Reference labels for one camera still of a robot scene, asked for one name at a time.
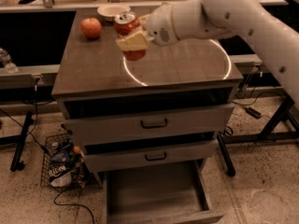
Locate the black wire basket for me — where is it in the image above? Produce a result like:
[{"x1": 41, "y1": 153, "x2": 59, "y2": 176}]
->
[{"x1": 41, "y1": 133, "x2": 90, "y2": 189}]

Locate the blue white snack bag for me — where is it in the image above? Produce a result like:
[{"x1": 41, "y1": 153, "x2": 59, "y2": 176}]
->
[{"x1": 48, "y1": 150, "x2": 72, "y2": 188}]

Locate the red apple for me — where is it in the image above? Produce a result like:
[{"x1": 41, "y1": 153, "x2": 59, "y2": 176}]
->
[{"x1": 80, "y1": 17, "x2": 102, "y2": 39}]

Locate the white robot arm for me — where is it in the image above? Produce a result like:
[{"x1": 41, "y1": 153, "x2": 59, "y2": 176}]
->
[{"x1": 116, "y1": 0, "x2": 299, "y2": 105}]

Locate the grey top drawer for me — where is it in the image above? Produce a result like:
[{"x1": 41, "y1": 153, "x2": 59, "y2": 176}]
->
[{"x1": 64, "y1": 104, "x2": 234, "y2": 146}]

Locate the black table leg left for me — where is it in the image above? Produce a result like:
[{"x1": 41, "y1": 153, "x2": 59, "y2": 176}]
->
[{"x1": 0, "y1": 111, "x2": 34, "y2": 172}]

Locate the grey middle drawer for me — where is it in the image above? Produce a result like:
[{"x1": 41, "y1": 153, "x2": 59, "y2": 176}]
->
[{"x1": 83, "y1": 140, "x2": 218, "y2": 173}]

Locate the grey bottom drawer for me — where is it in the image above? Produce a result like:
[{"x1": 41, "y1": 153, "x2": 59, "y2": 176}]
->
[{"x1": 102, "y1": 161, "x2": 224, "y2": 224}]

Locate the red coke can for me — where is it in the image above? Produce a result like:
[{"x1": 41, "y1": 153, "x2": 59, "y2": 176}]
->
[{"x1": 114, "y1": 11, "x2": 146, "y2": 61}]

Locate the black power adapter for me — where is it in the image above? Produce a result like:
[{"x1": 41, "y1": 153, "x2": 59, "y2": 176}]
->
[{"x1": 245, "y1": 107, "x2": 262, "y2": 119}]

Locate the white paper bowl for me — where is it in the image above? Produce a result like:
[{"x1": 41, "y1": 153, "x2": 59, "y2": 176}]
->
[{"x1": 97, "y1": 3, "x2": 131, "y2": 21}]

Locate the grey drawer cabinet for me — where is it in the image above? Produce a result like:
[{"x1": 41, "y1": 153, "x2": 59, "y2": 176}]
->
[{"x1": 50, "y1": 5, "x2": 245, "y2": 189}]

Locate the black floor cable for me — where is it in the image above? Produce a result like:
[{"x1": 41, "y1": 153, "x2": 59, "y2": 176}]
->
[{"x1": 52, "y1": 185, "x2": 95, "y2": 224}]

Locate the black table leg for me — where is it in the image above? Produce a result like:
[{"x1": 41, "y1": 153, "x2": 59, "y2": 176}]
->
[
  {"x1": 0, "y1": 111, "x2": 34, "y2": 172},
  {"x1": 217, "y1": 95, "x2": 299, "y2": 176}
]

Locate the black table leg right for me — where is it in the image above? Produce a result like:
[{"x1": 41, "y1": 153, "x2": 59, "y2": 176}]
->
[{"x1": 217, "y1": 95, "x2": 299, "y2": 176}]

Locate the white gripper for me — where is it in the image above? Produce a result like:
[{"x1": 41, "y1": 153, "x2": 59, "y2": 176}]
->
[{"x1": 116, "y1": 3, "x2": 178, "y2": 51}]

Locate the clear plastic water bottle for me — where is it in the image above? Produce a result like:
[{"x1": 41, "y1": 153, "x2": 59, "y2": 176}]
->
[{"x1": 0, "y1": 47, "x2": 19, "y2": 74}]

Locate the grey drawer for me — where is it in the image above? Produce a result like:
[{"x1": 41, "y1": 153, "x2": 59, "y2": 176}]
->
[
  {"x1": 102, "y1": 161, "x2": 224, "y2": 224},
  {"x1": 83, "y1": 140, "x2": 218, "y2": 173},
  {"x1": 64, "y1": 104, "x2": 234, "y2": 146}
]

